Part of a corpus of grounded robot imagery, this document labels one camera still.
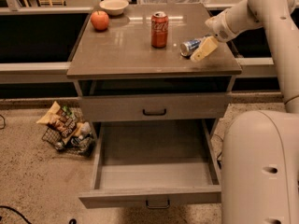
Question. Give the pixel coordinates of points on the open grey middle drawer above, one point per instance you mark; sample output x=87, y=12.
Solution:
x=156, y=164

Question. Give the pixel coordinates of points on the white bowl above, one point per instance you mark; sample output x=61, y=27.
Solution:
x=114, y=7

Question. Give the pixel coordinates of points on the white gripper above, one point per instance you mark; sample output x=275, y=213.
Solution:
x=219, y=28

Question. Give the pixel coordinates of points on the red coca-cola can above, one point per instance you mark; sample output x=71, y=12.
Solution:
x=159, y=29

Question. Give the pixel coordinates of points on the black wire basket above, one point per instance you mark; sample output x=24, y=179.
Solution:
x=81, y=142

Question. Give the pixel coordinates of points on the silver blue redbull can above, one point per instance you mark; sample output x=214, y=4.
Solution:
x=187, y=48

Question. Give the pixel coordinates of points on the grey drawer cabinet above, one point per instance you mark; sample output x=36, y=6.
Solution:
x=122, y=61

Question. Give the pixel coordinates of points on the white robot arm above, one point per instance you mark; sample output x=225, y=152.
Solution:
x=260, y=152

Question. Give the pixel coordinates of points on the closed grey top drawer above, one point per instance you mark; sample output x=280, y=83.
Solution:
x=154, y=107

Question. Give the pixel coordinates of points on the yellow brown snack bag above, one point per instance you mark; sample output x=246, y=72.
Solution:
x=59, y=121

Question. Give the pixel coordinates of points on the red apple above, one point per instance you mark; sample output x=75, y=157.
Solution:
x=100, y=20

